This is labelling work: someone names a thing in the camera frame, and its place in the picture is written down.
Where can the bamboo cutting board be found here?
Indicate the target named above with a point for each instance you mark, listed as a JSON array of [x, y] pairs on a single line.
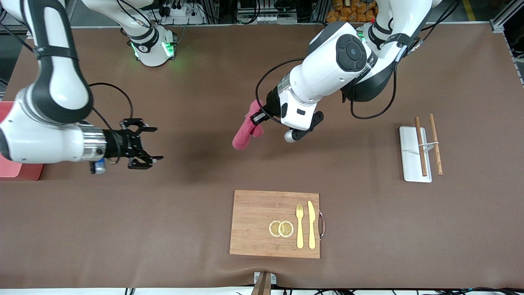
[[254, 221]]

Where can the wooden rack rod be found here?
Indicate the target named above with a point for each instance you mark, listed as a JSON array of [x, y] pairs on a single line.
[[435, 143], [421, 147]]

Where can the white power strip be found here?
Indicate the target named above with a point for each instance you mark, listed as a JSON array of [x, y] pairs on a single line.
[[184, 14]]

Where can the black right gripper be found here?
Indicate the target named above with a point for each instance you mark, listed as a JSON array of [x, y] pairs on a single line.
[[116, 144]]

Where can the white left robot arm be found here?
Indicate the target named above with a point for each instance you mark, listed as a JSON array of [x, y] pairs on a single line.
[[323, 69]]

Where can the table edge bracket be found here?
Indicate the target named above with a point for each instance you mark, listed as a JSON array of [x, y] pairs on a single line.
[[262, 284]]

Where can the pink plastic bin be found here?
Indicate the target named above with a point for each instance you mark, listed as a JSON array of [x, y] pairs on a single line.
[[20, 172]]

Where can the orange bags pile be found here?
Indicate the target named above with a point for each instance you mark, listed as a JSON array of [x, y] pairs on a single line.
[[348, 14]]

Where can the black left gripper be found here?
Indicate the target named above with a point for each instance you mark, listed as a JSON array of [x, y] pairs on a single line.
[[272, 102]]

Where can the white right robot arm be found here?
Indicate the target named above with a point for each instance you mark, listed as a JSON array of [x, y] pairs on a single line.
[[57, 82]]

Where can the aluminium frame rail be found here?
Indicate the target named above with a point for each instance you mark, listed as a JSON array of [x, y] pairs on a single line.
[[505, 18]]

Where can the yellow plastic knife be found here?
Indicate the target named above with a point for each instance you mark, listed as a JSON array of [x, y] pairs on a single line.
[[312, 225]]

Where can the grey electrical box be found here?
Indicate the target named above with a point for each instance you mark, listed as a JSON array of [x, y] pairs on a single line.
[[258, 14]]

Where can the white rack base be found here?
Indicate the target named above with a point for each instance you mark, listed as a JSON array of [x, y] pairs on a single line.
[[409, 159]]

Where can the pink microfibre cloth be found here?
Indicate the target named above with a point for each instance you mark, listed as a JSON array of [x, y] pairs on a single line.
[[245, 133]]

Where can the yellow plastic fork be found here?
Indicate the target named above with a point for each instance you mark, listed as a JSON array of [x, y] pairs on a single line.
[[300, 229]]

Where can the lemon slice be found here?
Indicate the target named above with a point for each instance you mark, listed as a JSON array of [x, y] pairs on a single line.
[[286, 229], [273, 228]]

